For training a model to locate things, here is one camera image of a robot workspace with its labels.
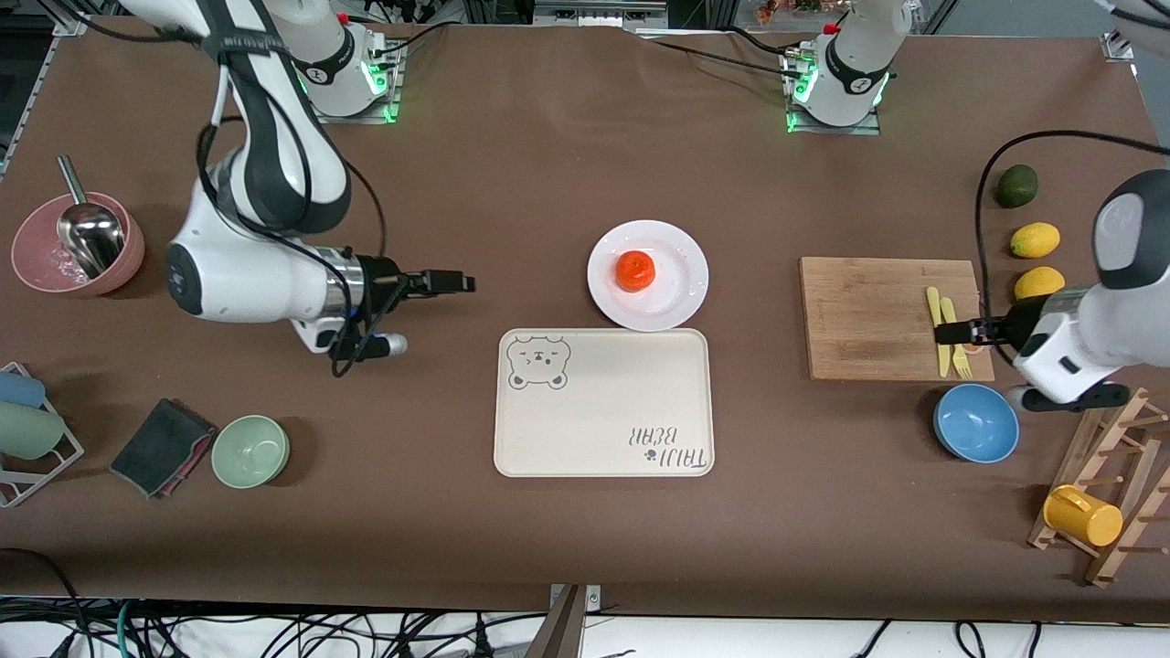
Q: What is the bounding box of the green avocado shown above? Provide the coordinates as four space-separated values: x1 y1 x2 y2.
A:
995 164 1039 208

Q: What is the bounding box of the white wire cup rack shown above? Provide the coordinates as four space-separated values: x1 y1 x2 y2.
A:
0 362 85 509

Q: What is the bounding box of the aluminium frame rail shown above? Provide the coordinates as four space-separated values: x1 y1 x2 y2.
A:
535 0 668 28

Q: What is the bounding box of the cream bear print tray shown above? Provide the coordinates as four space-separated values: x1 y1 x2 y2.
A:
494 328 716 478

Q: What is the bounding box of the yellow plastic knife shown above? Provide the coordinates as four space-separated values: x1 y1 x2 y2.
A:
926 286 952 378

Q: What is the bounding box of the yellow mug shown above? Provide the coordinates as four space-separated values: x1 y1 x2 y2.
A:
1043 484 1124 547

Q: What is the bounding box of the black floor cable loop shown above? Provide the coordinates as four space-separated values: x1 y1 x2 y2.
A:
0 547 90 658

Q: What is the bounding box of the black base power cable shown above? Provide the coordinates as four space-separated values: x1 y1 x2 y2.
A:
370 23 458 58
640 32 805 76

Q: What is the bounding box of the orange fruit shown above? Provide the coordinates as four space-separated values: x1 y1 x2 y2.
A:
614 249 658 293

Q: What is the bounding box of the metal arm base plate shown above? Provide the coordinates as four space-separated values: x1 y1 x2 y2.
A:
788 50 883 136
304 41 403 124

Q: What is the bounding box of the yellow lemon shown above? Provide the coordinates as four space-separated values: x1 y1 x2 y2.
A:
1010 222 1061 259
1015 266 1066 302

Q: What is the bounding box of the light green bowl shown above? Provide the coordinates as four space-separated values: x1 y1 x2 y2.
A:
211 415 291 490

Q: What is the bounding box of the wooden peg cup rack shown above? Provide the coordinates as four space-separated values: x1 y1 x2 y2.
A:
1026 387 1170 588

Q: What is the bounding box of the yellow plastic fork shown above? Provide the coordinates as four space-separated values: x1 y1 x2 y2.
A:
940 297 973 380

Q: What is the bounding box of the metal table edge bracket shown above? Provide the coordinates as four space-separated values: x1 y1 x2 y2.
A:
526 585 601 658

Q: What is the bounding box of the white round plate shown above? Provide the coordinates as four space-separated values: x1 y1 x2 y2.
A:
587 220 710 332

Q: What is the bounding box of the pink bowl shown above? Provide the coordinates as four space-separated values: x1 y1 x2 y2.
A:
11 192 145 297

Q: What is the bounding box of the wooden cutting board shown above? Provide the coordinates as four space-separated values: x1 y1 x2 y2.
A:
800 257 995 382

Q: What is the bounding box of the metal scoop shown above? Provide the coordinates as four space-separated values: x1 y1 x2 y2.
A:
57 155 126 280

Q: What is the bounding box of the dark grey folded cloth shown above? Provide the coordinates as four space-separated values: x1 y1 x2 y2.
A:
110 398 218 500

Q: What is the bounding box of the pale green plate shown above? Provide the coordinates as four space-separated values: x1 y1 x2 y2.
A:
0 402 67 461

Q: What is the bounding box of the blue bowl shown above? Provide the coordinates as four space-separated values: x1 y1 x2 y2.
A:
933 383 1020 464

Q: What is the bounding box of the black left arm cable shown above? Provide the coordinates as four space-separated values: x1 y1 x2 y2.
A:
973 130 1170 366

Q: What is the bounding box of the blue cup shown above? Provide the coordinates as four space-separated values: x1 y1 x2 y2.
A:
0 370 47 409

